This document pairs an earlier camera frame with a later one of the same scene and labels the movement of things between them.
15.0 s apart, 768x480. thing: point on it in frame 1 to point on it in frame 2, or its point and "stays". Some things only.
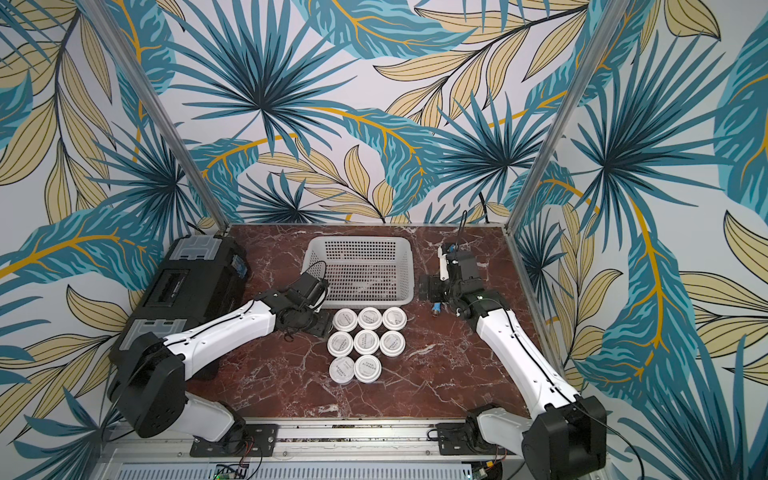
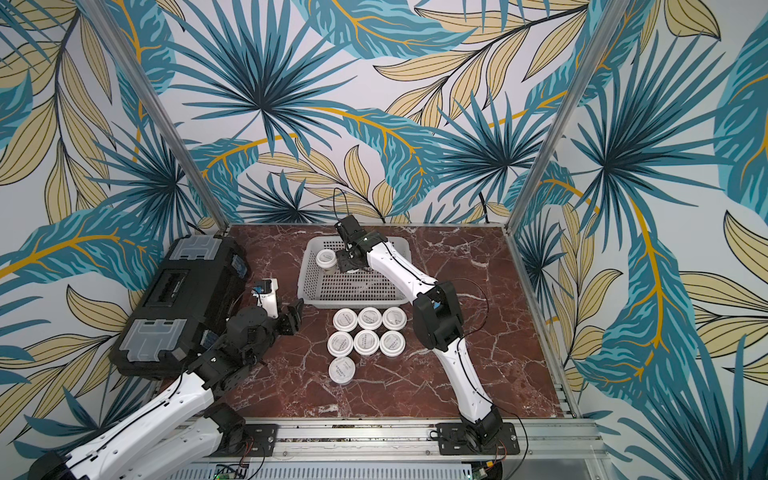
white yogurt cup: [366, 342] stays
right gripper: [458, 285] to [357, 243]
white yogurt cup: [392, 343] stays
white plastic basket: [364, 272] stays
